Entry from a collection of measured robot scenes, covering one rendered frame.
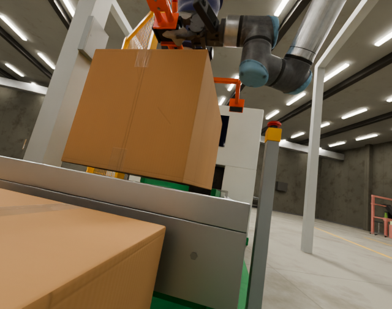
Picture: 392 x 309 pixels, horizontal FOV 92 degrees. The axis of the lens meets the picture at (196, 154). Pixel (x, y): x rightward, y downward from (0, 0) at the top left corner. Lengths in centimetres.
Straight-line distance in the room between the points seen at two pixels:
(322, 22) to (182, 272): 74
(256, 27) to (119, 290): 70
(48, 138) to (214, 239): 143
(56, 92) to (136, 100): 120
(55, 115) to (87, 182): 120
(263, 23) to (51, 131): 145
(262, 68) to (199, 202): 43
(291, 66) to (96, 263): 68
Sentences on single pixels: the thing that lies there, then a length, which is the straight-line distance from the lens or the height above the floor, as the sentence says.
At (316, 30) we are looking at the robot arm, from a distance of 74.
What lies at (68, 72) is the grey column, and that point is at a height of 129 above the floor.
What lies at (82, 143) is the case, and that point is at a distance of 68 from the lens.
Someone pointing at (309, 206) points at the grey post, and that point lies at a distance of 350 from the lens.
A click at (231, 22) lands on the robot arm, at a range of 73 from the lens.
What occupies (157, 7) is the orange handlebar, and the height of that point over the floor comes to 114.
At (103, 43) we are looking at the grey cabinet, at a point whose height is 167.
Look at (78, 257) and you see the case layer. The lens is 21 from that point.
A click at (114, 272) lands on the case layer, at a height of 53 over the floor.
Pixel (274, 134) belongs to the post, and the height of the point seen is 96.
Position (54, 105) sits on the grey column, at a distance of 174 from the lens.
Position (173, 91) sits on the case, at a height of 88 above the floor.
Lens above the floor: 62
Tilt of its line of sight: 10 degrees up
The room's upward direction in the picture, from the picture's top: 11 degrees clockwise
